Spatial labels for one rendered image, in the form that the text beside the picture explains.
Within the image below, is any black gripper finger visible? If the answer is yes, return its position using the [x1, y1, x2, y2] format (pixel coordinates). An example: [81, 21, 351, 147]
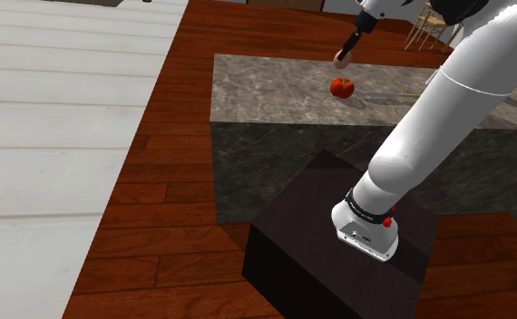
[337, 29, 365, 62]

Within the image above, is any beige egg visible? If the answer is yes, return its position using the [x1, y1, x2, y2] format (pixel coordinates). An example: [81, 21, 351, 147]
[333, 49, 353, 70]

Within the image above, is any red tomato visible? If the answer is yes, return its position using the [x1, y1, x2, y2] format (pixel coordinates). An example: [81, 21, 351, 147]
[329, 77, 356, 100]

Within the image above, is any wooden chair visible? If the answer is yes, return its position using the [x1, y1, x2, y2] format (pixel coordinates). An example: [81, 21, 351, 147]
[404, 1, 464, 54]

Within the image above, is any dark robot stand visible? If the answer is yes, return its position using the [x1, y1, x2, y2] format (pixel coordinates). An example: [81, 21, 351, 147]
[241, 149, 441, 319]

